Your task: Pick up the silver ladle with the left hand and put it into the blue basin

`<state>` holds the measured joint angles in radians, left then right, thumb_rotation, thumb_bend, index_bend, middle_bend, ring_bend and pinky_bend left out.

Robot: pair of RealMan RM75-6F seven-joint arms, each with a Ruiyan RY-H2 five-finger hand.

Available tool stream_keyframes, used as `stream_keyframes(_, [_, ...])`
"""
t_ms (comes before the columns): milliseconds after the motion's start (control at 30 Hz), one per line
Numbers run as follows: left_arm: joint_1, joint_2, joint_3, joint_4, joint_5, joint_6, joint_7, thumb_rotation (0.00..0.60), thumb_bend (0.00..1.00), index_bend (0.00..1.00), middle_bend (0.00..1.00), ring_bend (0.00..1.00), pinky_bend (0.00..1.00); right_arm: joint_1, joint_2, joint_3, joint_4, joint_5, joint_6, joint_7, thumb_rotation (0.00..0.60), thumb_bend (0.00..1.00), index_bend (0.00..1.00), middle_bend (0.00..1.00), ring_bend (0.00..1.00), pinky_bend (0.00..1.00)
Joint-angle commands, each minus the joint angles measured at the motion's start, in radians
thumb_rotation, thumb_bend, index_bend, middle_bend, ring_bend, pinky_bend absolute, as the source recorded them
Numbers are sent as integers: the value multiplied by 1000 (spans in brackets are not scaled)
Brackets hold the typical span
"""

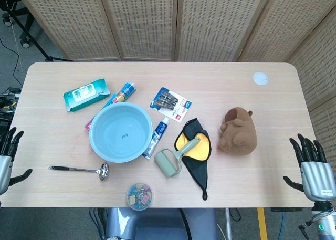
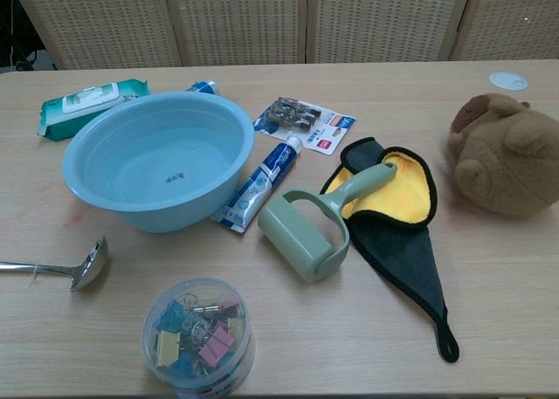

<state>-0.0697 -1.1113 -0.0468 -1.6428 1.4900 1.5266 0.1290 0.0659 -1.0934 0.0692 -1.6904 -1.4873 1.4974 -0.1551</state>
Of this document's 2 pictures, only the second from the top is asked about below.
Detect stainless steel ladle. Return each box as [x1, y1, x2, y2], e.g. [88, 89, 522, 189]
[0, 236, 110, 292]

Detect white blue toothpaste tube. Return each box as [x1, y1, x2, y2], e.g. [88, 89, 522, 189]
[210, 135, 304, 235]

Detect green lint roller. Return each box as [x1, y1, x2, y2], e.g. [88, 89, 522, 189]
[257, 162, 399, 285]

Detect nail clipper blister card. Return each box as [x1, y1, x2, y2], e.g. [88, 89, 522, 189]
[252, 96, 357, 157]

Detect colourful blue toothpaste tube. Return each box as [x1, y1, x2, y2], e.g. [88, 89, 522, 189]
[185, 79, 219, 97]

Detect yellow grey hanging towel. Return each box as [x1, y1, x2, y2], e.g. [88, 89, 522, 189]
[320, 136, 460, 364]

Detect light blue plastic basin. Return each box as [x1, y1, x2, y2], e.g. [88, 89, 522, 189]
[61, 91, 256, 234]

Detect rattan folding screen panel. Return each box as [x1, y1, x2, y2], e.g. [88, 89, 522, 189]
[163, 0, 311, 66]
[305, 0, 475, 64]
[8, 0, 183, 71]
[449, 0, 559, 62]

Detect clear jar of binder clips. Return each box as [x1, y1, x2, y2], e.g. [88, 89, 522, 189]
[140, 278, 258, 399]

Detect green wet wipes pack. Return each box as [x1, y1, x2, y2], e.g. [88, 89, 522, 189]
[35, 79, 151, 141]

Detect brown capybara plush toy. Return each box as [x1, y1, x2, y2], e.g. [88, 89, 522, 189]
[445, 93, 559, 217]

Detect white round table cap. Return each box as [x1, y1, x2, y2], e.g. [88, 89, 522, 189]
[488, 72, 529, 91]

